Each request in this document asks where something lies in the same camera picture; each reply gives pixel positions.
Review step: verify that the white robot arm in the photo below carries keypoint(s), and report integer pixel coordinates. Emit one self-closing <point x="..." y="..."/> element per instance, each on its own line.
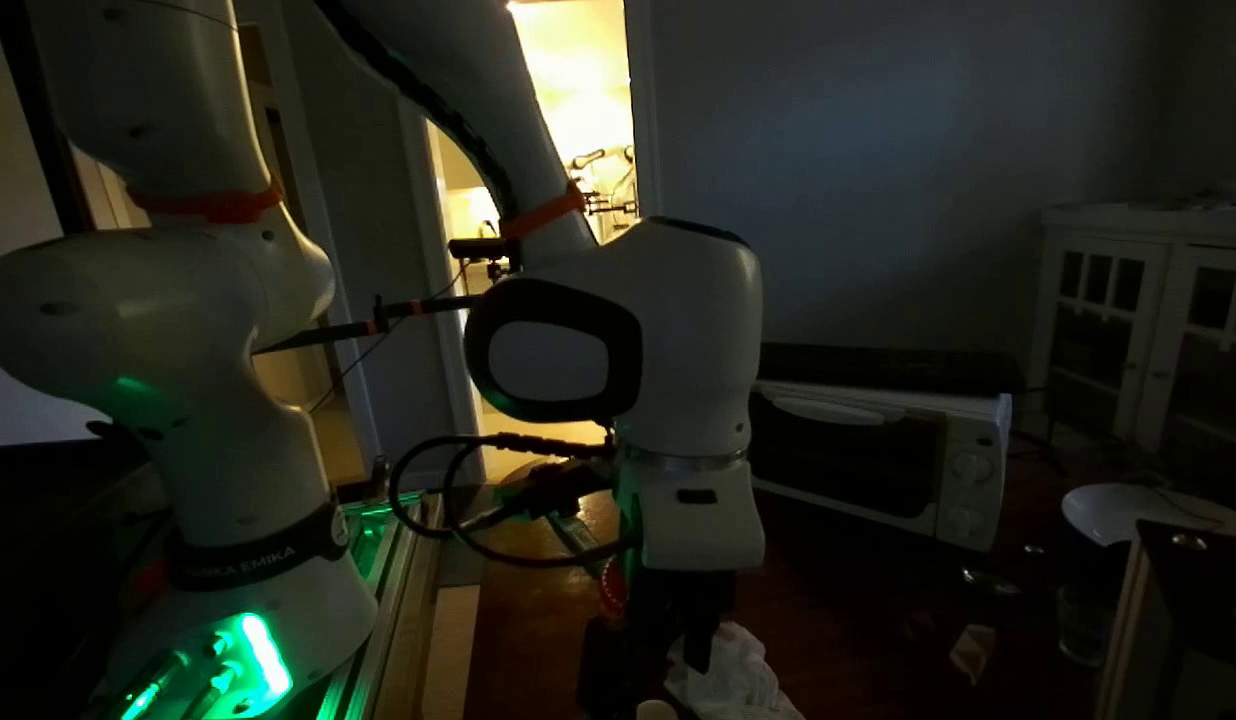
<point x="627" y="363"/>

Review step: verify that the white glass door cabinet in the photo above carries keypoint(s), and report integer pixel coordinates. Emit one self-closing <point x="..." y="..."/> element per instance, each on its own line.
<point x="1139" y="326"/>

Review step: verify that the white round plate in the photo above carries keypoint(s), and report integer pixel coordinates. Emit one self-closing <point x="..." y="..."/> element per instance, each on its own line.
<point x="1110" y="513"/>

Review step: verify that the white microwave oven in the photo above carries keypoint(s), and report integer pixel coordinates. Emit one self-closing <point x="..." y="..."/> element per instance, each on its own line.
<point x="912" y="463"/>

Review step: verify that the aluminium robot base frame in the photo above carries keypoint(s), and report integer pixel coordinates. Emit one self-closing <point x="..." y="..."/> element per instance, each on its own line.
<point x="290" y="624"/>

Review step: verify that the white crumpled cloth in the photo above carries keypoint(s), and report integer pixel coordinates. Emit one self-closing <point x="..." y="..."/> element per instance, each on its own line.
<point x="732" y="684"/>

